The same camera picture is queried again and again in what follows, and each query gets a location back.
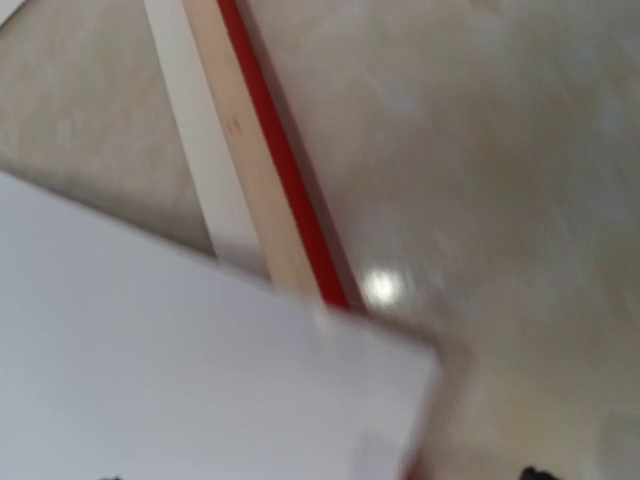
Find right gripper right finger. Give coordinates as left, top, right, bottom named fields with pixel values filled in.
left=518, top=466, right=560, bottom=480

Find autumn forest photo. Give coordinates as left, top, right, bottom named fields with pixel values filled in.
left=1, top=175, right=440, bottom=479

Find white mat board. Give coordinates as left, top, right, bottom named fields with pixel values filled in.
left=144, top=0, right=269, bottom=279

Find red wooden picture frame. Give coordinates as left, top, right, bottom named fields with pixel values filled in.
left=184, top=1, right=366, bottom=314

